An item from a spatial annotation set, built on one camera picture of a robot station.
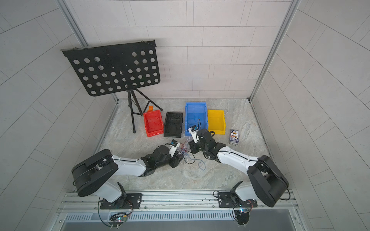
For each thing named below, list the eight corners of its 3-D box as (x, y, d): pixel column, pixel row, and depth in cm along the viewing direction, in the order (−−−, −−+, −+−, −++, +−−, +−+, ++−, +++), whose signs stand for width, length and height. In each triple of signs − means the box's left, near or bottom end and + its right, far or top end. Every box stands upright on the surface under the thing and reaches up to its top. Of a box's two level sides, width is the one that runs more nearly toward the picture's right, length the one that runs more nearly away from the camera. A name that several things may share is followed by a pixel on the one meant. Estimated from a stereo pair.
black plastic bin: (163, 139, 96) (162, 135, 92) (167, 115, 109) (166, 110, 105) (182, 139, 96) (181, 135, 92) (183, 115, 109) (183, 110, 105)
